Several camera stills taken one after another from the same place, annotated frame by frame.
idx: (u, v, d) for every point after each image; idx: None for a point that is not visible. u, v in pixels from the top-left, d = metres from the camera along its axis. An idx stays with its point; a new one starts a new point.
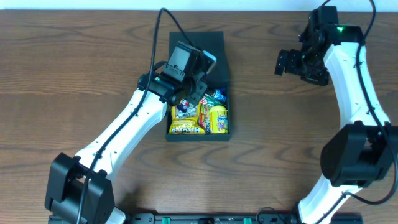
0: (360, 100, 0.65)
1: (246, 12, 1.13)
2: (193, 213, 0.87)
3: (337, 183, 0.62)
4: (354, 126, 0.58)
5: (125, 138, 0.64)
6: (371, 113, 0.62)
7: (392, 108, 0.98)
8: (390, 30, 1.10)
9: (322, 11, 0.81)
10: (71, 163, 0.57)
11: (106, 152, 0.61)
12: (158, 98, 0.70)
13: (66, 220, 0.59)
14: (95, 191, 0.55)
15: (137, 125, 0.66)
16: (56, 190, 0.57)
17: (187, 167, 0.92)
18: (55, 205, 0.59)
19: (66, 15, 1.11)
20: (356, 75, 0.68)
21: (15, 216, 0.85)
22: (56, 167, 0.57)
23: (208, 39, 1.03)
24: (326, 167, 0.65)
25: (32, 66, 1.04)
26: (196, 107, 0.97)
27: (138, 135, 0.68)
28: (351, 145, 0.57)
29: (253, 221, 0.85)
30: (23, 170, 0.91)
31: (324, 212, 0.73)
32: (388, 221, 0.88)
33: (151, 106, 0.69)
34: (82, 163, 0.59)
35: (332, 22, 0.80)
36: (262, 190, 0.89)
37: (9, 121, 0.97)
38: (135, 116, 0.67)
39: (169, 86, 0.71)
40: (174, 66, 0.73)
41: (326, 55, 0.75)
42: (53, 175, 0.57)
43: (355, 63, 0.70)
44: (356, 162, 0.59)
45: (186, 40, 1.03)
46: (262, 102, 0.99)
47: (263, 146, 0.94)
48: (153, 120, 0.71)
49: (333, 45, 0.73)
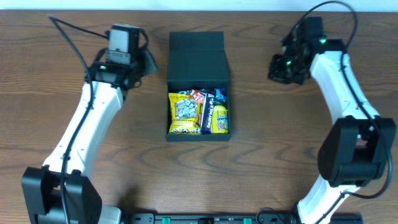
0: (349, 98, 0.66)
1: (246, 12, 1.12)
2: (193, 213, 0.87)
3: (336, 183, 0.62)
4: (346, 120, 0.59)
5: (87, 132, 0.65)
6: (360, 107, 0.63)
7: (392, 109, 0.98)
8: (390, 30, 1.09)
9: (307, 22, 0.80)
10: (41, 175, 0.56)
11: (73, 152, 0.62)
12: (110, 85, 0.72)
13: None
14: (74, 193, 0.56)
15: (96, 117, 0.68)
16: (37, 205, 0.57)
17: (187, 167, 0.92)
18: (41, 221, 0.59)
19: (67, 15, 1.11)
20: (342, 78, 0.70)
21: (14, 217, 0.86)
22: (27, 182, 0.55)
23: (207, 39, 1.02)
24: (323, 168, 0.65)
25: (32, 66, 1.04)
26: (196, 107, 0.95)
27: (101, 126, 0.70)
28: (347, 140, 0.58)
29: (254, 221, 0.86)
30: (22, 169, 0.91)
31: (324, 212, 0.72)
32: (389, 221, 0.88)
33: (103, 95, 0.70)
34: (53, 170, 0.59)
35: (318, 33, 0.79)
36: (262, 190, 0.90)
37: (9, 121, 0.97)
38: (91, 109, 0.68)
39: (118, 71, 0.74)
40: (115, 51, 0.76)
41: (312, 66, 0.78)
42: (27, 191, 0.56)
43: (340, 67, 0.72)
44: (351, 158, 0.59)
45: (186, 40, 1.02)
46: (262, 102, 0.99)
47: (263, 146, 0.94)
48: (111, 109, 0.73)
49: (317, 55, 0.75)
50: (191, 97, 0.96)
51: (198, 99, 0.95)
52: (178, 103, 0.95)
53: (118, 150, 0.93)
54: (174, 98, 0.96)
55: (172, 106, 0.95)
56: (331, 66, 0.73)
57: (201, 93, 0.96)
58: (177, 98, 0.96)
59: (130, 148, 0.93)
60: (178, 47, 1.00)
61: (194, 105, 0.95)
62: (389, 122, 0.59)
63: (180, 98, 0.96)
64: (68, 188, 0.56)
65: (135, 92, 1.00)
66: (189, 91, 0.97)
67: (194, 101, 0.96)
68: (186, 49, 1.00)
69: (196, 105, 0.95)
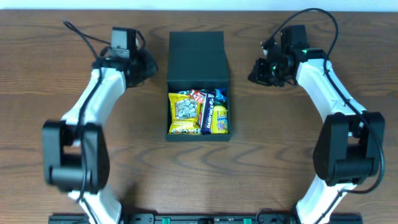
0: (336, 98, 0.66)
1: (246, 12, 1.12)
2: (193, 213, 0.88)
3: (333, 181, 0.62)
4: (336, 116, 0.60)
5: (99, 99, 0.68)
6: (347, 105, 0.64)
7: (391, 109, 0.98)
8: (392, 30, 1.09)
9: (291, 31, 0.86)
10: (59, 124, 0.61)
11: (87, 110, 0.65)
12: (114, 69, 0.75)
13: (70, 183, 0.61)
14: (90, 139, 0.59)
15: (106, 90, 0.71)
16: (54, 155, 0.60)
17: (187, 167, 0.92)
18: (56, 178, 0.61)
19: (66, 15, 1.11)
20: (327, 82, 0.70)
21: (15, 216, 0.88)
22: (47, 132, 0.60)
23: (206, 39, 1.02)
24: (318, 170, 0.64)
25: (32, 65, 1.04)
26: (196, 107, 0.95)
27: (110, 101, 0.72)
28: (337, 137, 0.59)
29: (253, 221, 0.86)
30: (23, 170, 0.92)
31: (323, 212, 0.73)
32: (388, 221, 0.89)
33: (111, 74, 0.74)
34: (69, 123, 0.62)
35: (300, 42, 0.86)
36: (262, 191, 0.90)
37: (9, 122, 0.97)
38: (101, 83, 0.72)
39: (121, 61, 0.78)
40: (117, 48, 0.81)
41: (297, 73, 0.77)
42: (46, 141, 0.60)
43: (324, 71, 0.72)
44: (344, 154, 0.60)
45: (186, 40, 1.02)
46: (262, 102, 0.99)
47: (263, 146, 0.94)
48: (117, 90, 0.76)
49: (301, 63, 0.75)
50: (191, 97, 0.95)
51: (198, 99, 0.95)
52: (178, 103, 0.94)
53: (117, 150, 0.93)
54: (174, 98, 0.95)
55: (172, 106, 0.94)
56: (314, 71, 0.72)
57: (201, 93, 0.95)
58: (177, 98, 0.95)
59: (130, 148, 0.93)
60: (178, 47, 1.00)
61: (194, 105, 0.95)
62: (377, 116, 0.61)
63: (180, 98, 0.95)
64: (84, 134, 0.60)
65: (135, 92, 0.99)
66: (189, 91, 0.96)
67: (194, 101, 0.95)
68: (186, 48, 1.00)
69: (196, 105, 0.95)
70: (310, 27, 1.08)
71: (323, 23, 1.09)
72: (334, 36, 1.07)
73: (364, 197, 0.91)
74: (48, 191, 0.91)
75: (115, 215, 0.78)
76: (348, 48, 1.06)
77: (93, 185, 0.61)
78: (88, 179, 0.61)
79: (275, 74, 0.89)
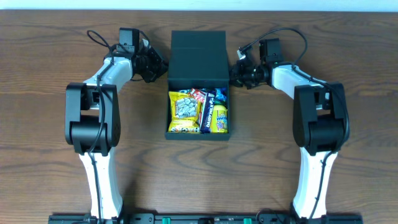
0: (301, 79, 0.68)
1: (247, 11, 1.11)
2: (193, 213, 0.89)
3: (313, 148, 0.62)
4: (303, 86, 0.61)
5: (114, 73, 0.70)
6: (313, 81, 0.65)
7: (391, 109, 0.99)
8: (392, 30, 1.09)
9: (266, 43, 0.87)
10: (80, 84, 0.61)
11: (106, 79, 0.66)
12: (125, 58, 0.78)
13: (87, 139, 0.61)
14: (109, 96, 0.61)
15: (119, 69, 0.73)
16: (74, 112, 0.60)
17: (187, 167, 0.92)
18: (73, 134, 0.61)
19: (66, 15, 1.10)
20: (295, 74, 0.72)
21: (15, 216, 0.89)
22: (71, 91, 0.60)
23: (209, 39, 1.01)
24: (298, 140, 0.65)
25: (32, 65, 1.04)
26: (196, 106, 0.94)
27: (120, 81, 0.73)
28: (305, 101, 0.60)
29: (253, 221, 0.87)
30: (23, 170, 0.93)
31: (316, 196, 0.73)
32: (388, 221, 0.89)
33: (122, 60, 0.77)
34: (89, 84, 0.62)
35: (276, 53, 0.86)
36: (262, 190, 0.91)
37: (9, 122, 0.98)
38: (113, 65, 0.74)
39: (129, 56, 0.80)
40: (124, 44, 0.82)
41: (272, 77, 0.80)
42: (68, 99, 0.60)
43: (291, 68, 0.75)
44: (314, 117, 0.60)
45: (188, 38, 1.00)
46: (262, 102, 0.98)
47: (262, 146, 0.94)
48: (127, 74, 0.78)
49: (273, 68, 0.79)
50: (191, 96, 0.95)
51: (198, 98, 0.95)
52: (178, 102, 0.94)
53: (117, 150, 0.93)
54: (174, 96, 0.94)
55: (172, 105, 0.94)
56: (283, 70, 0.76)
57: (201, 92, 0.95)
58: (177, 96, 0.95)
59: (130, 148, 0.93)
60: (180, 46, 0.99)
61: (194, 104, 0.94)
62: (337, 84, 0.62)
63: (180, 96, 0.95)
64: (101, 89, 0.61)
65: (135, 92, 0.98)
66: (189, 89, 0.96)
67: (194, 100, 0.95)
68: (187, 48, 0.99)
69: (196, 104, 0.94)
70: (310, 27, 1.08)
71: (323, 23, 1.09)
72: (334, 37, 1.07)
73: (364, 197, 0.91)
74: (48, 190, 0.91)
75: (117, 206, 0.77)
76: (348, 48, 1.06)
77: (109, 141, 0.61)
78: (103, 136, 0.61)
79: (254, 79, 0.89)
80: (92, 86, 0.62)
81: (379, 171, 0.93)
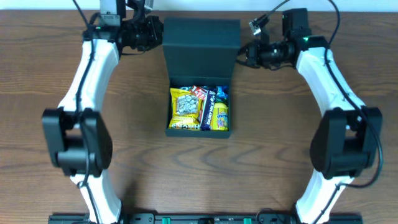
0: (336, 91, 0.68)
1: (247, 11, 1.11)
2: (193, 213, 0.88)
3: (331, 174, 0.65)
4: (335, 112, 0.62)
5: (94, 76, 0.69)
6: (347, 100, 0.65)
7: (391, 109, 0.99)
8: (391, 30, 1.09)
9: (292, 15, 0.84)
10: (57, 112, 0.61)
11: (84, 94, 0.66)
12: (106, 41, 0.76)
13: (76, 165, 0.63)
14: (91, 126, 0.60)
15: (99, 66, 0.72)
16: (56, 143, 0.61)
17: (187, 167, 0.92)
18: (61, 161, 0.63)
19: (67, 15, 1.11)
20: (328, 73, 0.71)
21: (14, 216, 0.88)
22: (47, 122, 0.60)
23: (212, 55, 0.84)
24: (316, 162, 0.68)
25: (32, 66, 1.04)
26: (197, 103, 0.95)
27: (104, 76, 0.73)
28: (333, 129, 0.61)
29: (254, 221, 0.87)
30: (23, 170, 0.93)
31: (322, 209, 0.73)
32: (389, 221, 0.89)
33: (102, 49, 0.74)
34: (66, 110, 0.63)
35: (302, 27, 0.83)
36: (262, 190, 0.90)
37: (9, 121, 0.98)
38: (92, 60, 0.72)
39: (111, 29, 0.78)
40: (107, 14, 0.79)
41: (298, 61, 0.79)
42: (46, 130, 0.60)
43: (325, 62, 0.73)
44: (341, 149, 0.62)
45: (185, 51, 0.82)
46: (262, 102, 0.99)
47: (263, 146, 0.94)
48: (111, 62, 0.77)
49: (301, 51, 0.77)
50: (193, 93, 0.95)
51: (199, 96, 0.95)
52: (179, 99, 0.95)
53: (118, 150, 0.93)
54: (175, 93, 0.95)
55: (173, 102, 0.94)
56: (315, 61, 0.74)
57: (203, 89, 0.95)
58: (179, 93, 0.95)
59: (130, 148, 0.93)
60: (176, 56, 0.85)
61: (195, 101, 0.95)
62: (376, 112, 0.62)
63: (181, 94, 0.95)
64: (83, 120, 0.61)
65: (135, 92, 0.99)
66: (191, 87, 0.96)
67: (196, 98, 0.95)
68: (185, 56, 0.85)
69: (197, 101, 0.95)
70: (311, 27, 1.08)
71: (323, 23, 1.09)
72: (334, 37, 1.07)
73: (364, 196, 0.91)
74: (48, 190, 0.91)
75: (115, 211, 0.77)
76: (348, 48, 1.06)
77: (97, 165, 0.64)
78: (92, 161, 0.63)
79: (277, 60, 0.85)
80: (69, 112, 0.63)
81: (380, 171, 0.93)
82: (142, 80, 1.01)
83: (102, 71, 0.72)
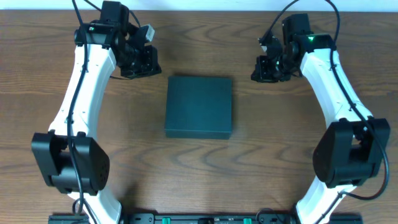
0: (341, 99, 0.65)
1: (246, 11, 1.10)
2: (193, 213, 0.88)
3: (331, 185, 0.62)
4: (340, 127, 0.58)
5: (87, 93, 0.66)
6: (353, 110, 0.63)
7: (390, 109, 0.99)
8: (390, 30, 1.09)
9: (293, 20, 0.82)
10: (48, 136, 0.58)
11: (75, 115, 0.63)
12: (101, 46, 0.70)
13: (71, 186, 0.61)
14: (83, 151, 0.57)
15: (93, 79, 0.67)
16: (48, 167, 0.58)
17: (187, 167, 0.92)
18: (55, 182, 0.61)
19: (66, 16, 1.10)
20: (333, 78, 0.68)
21: (15, 216, 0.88)
22: (37, 147, 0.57)
23: None
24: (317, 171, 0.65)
25: (32, 66, 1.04)
26: None
27: (100, 88, 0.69)
28: (335, 145, 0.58)
29: (254, 221, 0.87)
30: (23, 170, 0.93)
31: (323, 212, 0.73)
32: (388, 221, 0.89)
33: (97, 58, 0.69)
34: (58, 133, 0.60)
35: (304, 30, 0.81)
36: (261, 190, 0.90)
37: (9, 121, 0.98)
38: (86, 71, 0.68)
39: (107, 30, 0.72)
40: (107, 20, 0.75)
41: (302, 63, 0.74)
42: (38, 155, 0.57)
43: (331, 66, 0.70)
44: (342, 163, 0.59)
45: None
46: (262, 102, 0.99)
47: (262, 146, 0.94)
48: (107, 71, 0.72)
49: (306, 53, 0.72)
50: None
51: None
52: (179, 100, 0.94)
53: (118, 150, 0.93)
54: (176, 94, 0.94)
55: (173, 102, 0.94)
56: (321, 65, 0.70)
57: None
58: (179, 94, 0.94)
59: (130, 148, 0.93)
60: None
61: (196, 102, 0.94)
62: (383, 122, 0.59)
63: None
64: (75, 146, 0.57)
65: (135, 92, 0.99)
66: None
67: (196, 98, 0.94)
68: None
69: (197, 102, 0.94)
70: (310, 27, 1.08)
71: (323, 24, 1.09)
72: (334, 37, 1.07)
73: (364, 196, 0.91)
74: (48, 190, 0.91)
75: (115, 214, 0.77)
76: (347, 48, 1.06)
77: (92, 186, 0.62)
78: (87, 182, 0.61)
79: (279, 68, 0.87)
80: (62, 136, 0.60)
81: (379, 171, 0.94)
82: (142, 80, 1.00)
83: (97, 84, 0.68)
